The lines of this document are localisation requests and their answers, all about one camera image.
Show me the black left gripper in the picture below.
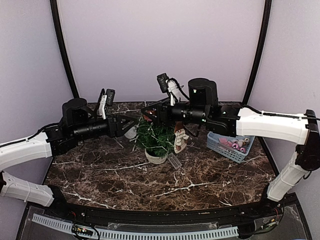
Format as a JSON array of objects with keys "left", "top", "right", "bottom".
[{"left": 72, "top": 112, "right": 138, "bottom": 142}]

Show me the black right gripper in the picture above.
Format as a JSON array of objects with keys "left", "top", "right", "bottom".
[{"left": 141, "top": 96, "right": 210, "bottom": 127}]

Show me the clear string light garland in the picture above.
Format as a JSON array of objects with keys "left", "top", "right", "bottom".
[{"left": 124, "top": 115, "right": 176, "bottom": 165}]

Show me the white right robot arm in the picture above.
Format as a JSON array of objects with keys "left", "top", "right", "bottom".
[{"left": 141, "top": 74, "right": 320, "bottom": 217}]

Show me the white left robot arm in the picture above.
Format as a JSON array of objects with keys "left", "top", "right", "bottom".
[{"left": 0, "top": 98, "right": 138, "bottom": 218}]

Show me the small green christmas tree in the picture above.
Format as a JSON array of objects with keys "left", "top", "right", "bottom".
[{"left": 136, "top": 116, "right": 175, "bottom": 157}]

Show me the white tree pot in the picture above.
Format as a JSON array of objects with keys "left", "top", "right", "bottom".
[{"left": 144, "top": 149, "right": 168, "bottom": 165}]

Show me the blue plastic basket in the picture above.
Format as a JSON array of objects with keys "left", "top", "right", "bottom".
[{"left": 206, "top": 131, "right": 255, "bottom": 164}]

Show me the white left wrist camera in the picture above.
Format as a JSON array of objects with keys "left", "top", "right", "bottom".
[{"left": 95, "top": 88, "right": 116, "bottom": 120}]

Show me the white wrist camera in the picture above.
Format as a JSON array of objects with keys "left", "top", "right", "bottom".
[
  {"left": 95, "top": 88, "right": 116, "bottom": 120},
  {"left": 156, "top": 73, "right": 183, "bottom": 106}
]

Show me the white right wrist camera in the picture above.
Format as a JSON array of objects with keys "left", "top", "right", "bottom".
[{"left": 156, "top": 73, "right": 183, "bottom": 106}]

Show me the white cable duct strip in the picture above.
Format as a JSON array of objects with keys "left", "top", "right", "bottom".
[{"left": 31, "top": 214, "right": 239, "bottom": 240}]

